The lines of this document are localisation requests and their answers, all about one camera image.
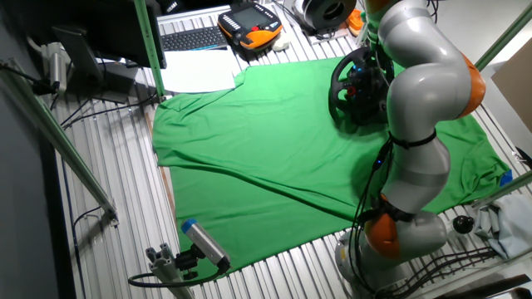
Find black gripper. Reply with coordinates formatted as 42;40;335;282
371;39;395;84

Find black racing steering wheel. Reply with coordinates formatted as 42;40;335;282
328;45;394;125

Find black steering wheel base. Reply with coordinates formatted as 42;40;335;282
351;93;396;130

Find orange plastic object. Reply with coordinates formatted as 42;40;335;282
347;8;367;37

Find white rounded lump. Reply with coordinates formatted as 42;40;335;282
272;32;294;53

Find brown cardboard sheet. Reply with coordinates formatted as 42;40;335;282
490;49;532;146

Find orange and black teach pendant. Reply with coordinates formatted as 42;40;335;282
217;2;284;51

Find green cloth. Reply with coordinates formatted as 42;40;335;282
151;56;515;275

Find small black object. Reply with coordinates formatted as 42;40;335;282
515;145;532;169

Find black round knob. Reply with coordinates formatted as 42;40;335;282
451;214;475;236

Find white paper sheet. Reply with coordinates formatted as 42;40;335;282
160;47;250;95

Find black computer keyboard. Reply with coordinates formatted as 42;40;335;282
160;25;229;53

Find pale grey cloth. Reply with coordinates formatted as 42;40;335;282
473;194;532;261

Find dark flat bar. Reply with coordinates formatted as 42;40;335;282
431;273;532;299

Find brown wooden strip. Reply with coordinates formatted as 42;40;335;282
143;110;179;223

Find black computer monitor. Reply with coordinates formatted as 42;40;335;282
12;0;167;105

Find pale green frame post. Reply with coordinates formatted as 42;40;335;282
359;10;373;47

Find thin black arm strap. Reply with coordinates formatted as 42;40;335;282
388;128;438;150

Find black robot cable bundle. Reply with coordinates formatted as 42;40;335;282
347;136;396;297

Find green metal frame beam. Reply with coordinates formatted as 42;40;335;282
132;0;167;99
0;57;121;228
471;169;532;208
473;3;532;71

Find wide black arm strap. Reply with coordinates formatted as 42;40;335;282
359;194;416;223

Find black cables at robot base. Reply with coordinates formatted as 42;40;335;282
373;247;500;298

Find silver camera with blue cap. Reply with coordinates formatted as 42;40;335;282
180;218;232;271

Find black monitor cable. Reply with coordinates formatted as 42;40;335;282
60;91;160;128

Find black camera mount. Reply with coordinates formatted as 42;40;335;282
174;244;201;282

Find aluminium profile post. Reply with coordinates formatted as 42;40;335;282
145;243;195;299

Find black camera cable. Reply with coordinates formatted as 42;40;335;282
127;261;230;290

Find plain silver camera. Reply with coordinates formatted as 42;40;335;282
44;41;71;95

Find thin black cable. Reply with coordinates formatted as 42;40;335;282
61;161;103;299

